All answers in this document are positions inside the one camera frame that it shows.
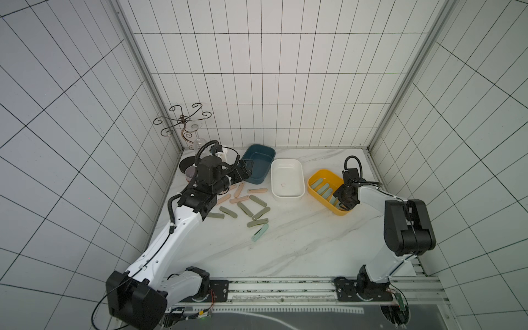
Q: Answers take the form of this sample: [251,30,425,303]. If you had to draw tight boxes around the yellow storage box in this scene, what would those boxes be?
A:
[307,169,350,216]

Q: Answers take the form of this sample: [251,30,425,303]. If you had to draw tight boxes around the olive green folding knife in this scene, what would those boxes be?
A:
[208,213,225,219]
[219,206,238,219]
[249,195,268,208]
[237,202,254,218]
[252,206,271,221]
[247,219,269,228]

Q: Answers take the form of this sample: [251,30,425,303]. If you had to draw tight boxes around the white storage box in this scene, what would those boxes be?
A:
[271,158,306,202]

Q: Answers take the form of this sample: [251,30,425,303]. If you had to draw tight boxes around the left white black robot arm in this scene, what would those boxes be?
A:
[102,155,253,329]

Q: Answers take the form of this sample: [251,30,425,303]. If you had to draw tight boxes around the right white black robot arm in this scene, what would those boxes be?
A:
[334,169,437,300]

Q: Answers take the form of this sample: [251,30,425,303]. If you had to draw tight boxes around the dark teal storage box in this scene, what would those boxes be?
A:
[242,144,276,184]

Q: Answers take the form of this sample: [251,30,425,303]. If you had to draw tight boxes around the pink glass bowl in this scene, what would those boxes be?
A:
[185,165,197,183]

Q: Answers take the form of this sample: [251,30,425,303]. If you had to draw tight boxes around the clear glass on rack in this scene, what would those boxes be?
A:
[193,137,207,152]

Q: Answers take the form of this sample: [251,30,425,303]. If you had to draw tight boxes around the metal scroll cup rack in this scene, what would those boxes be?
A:
[153,103,213,153]

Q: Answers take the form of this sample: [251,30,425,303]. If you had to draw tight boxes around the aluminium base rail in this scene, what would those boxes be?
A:
[169,276,449,309]

